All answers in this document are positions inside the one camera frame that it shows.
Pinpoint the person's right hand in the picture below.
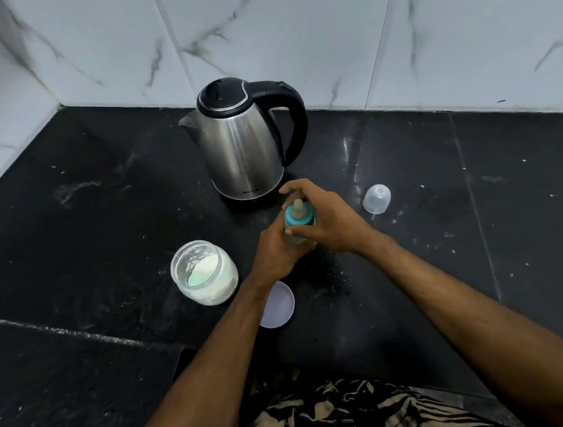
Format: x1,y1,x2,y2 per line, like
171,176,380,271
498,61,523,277
278,172,380,262

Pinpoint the person's left hand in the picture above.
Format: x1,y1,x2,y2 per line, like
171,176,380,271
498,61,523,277
243,211,320,290

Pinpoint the blue baby feeding bottle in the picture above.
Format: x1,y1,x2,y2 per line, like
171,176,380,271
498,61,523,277
282,197,318,246

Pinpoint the person's right forearm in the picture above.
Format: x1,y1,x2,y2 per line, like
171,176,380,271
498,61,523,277
357,211,563,427

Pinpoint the person's left forearm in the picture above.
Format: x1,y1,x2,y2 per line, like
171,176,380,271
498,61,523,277
106,274,287,427

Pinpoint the white round jar lid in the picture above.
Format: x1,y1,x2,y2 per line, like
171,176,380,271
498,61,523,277
255,279,297,330

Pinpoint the clear plastic bottle cap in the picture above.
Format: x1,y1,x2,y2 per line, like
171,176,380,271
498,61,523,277
361,183,393,216

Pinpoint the glass jar of white powder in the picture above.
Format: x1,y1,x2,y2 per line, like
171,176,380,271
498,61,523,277
168,237,242,310

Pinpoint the stainless steel electric kettle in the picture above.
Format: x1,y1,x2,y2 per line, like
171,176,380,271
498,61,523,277
175,71,315,206

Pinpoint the patterned black and beige clothing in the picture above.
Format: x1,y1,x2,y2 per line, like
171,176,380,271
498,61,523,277
227,348,517,427

